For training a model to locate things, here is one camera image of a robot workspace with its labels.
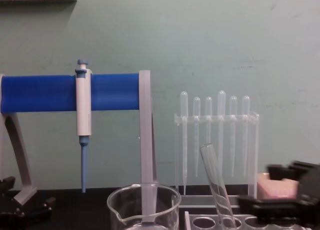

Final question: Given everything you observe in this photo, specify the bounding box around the white and blue micropipette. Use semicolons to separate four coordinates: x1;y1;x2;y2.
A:
74;59;93;194

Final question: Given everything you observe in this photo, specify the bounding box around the clear glass beaker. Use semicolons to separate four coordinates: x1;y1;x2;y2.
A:
106;182;182;230

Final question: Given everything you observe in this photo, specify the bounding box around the clear glass test tube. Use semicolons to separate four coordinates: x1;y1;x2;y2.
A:
199;143;237;230

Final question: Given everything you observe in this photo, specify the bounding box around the clear test tube rack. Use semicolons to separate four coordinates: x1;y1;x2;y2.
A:
184;210;263;230

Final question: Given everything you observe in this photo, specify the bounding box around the blue bar pipette stand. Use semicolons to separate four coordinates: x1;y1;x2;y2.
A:
0;69;159;206

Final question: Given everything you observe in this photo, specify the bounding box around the clear acrylic dropper rack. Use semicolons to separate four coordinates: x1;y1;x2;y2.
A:
173;111;261;209

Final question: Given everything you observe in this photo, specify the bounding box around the pink box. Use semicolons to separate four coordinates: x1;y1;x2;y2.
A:
256;172;300;201

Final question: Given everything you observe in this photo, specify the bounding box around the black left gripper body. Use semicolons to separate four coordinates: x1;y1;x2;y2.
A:
0;193;42;230

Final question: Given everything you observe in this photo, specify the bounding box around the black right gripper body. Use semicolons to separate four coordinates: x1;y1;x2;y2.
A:
259;162;320;230

